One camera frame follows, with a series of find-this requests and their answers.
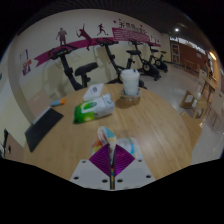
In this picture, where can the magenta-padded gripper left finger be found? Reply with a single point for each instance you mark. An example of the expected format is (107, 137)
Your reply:
(90, 173)

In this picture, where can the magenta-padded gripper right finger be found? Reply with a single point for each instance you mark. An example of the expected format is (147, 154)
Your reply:
(133, 173)

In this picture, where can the colourful patchwork print towel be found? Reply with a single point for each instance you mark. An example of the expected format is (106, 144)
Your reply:
(106, 135)

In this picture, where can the green wet wipes pack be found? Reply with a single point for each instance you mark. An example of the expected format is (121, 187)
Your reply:
(93, 110)

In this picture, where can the brown round coaster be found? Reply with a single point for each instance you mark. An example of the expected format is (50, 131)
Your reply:
(125, 102)

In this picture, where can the blue pen with orange cap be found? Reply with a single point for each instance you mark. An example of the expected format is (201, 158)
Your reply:
(58, 102)

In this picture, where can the small white tissue pack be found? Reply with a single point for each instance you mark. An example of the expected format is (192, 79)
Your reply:
(93, 91)

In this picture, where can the beige chair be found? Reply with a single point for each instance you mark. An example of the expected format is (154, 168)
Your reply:
(38, 101)

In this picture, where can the white plastic cup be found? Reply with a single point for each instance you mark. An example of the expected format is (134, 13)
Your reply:
(130, 81)

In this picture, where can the group of wooden tables and chairs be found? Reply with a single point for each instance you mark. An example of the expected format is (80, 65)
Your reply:
(203, 100)

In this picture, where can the black exercise bike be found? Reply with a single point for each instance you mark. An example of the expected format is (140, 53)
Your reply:
(113, 63)
(68, 71)
(148, 68)
(160, 63)

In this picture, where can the wooden chair with black frame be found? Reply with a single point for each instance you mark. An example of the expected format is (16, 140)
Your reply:
(15, 150)

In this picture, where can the small wall poster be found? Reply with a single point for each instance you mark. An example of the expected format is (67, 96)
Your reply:
(26, 65)

